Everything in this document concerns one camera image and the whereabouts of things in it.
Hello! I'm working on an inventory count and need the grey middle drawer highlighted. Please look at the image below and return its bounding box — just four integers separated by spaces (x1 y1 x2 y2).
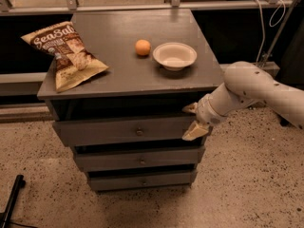
74 145 204 172

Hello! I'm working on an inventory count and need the metal railing frame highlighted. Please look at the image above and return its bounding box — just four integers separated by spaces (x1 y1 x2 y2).
0 0 304 17

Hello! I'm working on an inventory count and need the grey wooden drawer cabinet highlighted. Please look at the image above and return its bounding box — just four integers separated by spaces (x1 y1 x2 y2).
38 9 222 182

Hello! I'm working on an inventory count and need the white paper bowl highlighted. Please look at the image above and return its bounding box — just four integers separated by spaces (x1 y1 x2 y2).
153 43 197 71

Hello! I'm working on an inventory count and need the grey bottom drawer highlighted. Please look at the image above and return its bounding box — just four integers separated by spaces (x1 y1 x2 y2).
88 169 197 191

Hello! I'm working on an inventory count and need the grey drawer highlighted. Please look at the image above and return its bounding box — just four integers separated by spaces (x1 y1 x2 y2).
53 114 195 146
88 169 197 191
74 145 204 172

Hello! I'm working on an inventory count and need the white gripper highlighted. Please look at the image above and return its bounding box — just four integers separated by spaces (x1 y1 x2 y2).
182 94 227 141

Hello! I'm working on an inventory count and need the sea salt chips bag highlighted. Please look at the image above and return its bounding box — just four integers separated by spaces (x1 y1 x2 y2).
22 21 108 92

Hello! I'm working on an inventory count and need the orange fruit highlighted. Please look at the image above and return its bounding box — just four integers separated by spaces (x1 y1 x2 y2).
135 40 151 56

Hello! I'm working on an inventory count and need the grey top drawer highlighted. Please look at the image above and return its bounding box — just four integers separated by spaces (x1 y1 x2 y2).
53 114 195 146

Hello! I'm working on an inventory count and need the black pole on floor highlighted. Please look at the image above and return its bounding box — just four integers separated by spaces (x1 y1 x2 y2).
0 175 26 228

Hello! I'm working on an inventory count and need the metal tripod stand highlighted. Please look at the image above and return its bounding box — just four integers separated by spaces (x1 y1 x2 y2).
254 0 299 67

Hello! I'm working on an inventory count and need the white hanging cable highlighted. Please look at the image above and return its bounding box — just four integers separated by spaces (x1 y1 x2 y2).
252 0 287 65

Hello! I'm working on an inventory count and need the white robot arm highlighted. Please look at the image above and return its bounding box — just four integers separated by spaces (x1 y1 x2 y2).
182 61 304 141

